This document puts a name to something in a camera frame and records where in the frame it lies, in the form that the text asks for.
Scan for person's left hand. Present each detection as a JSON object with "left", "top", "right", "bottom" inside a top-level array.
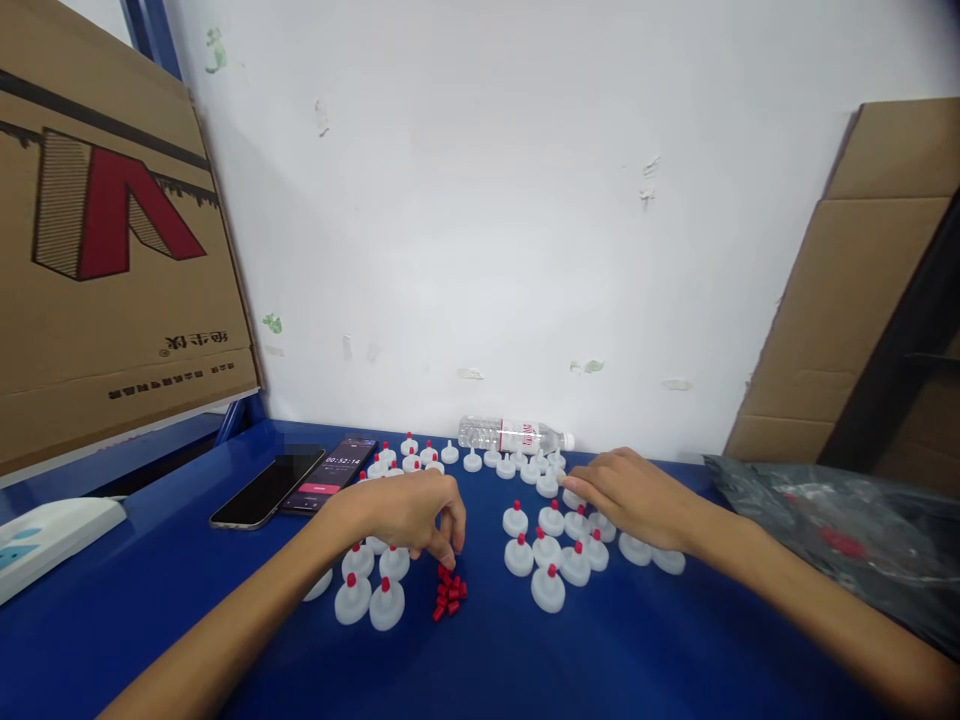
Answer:
[{"left": 328, "top": 472, "right": 468, "bottom": 572}]

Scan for person's left index finger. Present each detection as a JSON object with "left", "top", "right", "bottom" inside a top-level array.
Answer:
[{"left": 440, "top": 479, "right": 468, "bottom": 558}]

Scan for white power strip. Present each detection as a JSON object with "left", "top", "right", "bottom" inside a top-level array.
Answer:
[{"left": 0, "top": 496, "right": 128, "bottom": 606}]

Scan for black phone with lit screen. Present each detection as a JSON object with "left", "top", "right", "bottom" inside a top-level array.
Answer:
[{"left": 280, "top": 437, "right": 379, "bottom": 518}]

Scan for clear plastic water bottle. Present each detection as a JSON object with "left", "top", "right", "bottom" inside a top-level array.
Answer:
[{"left": 458, "top": 413, "right": 578, "bottom": 456}]

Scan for person's left fingers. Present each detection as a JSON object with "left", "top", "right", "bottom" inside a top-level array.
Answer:
[{"left": 358, "top": 530, "right": 414, "bottom": 561}]

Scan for person's right hand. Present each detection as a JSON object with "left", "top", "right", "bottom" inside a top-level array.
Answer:
[{"left": 560, "top": 447, "right": 715, "bottom": 556}]

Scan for silver-edged phone with dark screen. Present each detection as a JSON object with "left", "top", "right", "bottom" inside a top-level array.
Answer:
[{"left": 209, "top": 445, "right": 329, "bottom": 532}]

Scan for black plastic bag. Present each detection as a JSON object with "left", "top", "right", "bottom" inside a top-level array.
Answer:
[{"left": 703, "top": 452, "right": 960, "bottom": 663}]

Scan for pile of small red tips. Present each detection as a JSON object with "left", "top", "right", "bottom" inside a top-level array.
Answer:
[{"left": 430, "top": 563, "right": 469, "bottom": 623}]

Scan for person's right thumb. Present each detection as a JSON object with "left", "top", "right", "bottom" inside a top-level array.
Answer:
[{"left": 571, "top": 487, "right": 633, "bottom": 526}]

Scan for person's right index finger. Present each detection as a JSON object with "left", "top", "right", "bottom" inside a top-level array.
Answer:
[{"left": 560, "top": 449, "right": 630, "bottom": 489}]

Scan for flattened brown cardboard boxes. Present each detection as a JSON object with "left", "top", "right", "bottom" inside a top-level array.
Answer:
[{"left": 722, "top": 97, "right": 960, "bottom": 483}]

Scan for group of red-tipped white caps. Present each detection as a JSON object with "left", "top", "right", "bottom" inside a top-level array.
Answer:
[{"left": 299, "top": 431, "right": 618, "bottom": 633}]

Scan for person's left thumb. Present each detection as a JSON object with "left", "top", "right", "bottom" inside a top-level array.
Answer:
[{"left": 408, "top": 524, "right": 457, "bottom": 572}]

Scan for large red-printed cardboard box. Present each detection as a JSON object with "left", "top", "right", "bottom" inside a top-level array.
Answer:
[{"left": 0, "top": 0, "right": 265, "bottom": 479}]

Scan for group of plain white caps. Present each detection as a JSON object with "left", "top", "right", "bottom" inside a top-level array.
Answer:
[{"left": 440, "top": 439, "right": 569, "bottom": 501}]

